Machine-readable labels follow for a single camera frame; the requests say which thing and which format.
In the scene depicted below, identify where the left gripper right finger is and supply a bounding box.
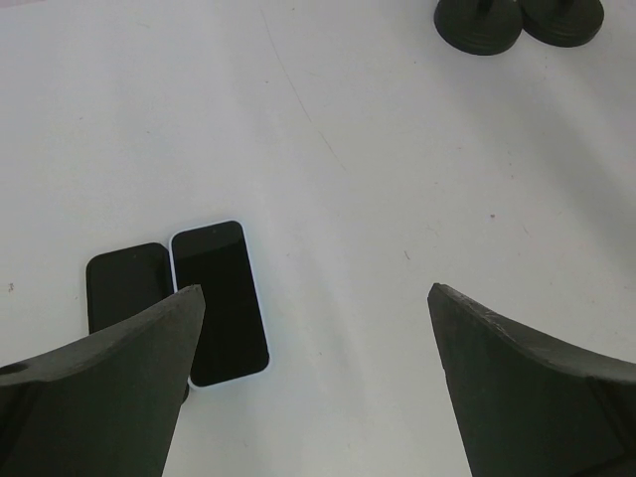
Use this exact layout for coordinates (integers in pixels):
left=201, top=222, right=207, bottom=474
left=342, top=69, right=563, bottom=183
left=427, top=283, right=635, bottom=476

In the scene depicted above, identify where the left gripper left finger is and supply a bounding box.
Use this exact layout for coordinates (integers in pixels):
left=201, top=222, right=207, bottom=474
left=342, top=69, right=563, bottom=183
left=1, top=285, right=205, bottom=476

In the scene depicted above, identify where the black smartphone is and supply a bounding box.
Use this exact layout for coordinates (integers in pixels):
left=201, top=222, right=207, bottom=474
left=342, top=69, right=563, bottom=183
left=85, top=242, right=174, bottom=333

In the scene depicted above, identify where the black phone stand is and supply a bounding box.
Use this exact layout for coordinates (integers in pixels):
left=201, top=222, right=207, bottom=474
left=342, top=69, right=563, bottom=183
left=433, top=0, right=523, bottom=56
left=519, top=0, right=604, bottom=48

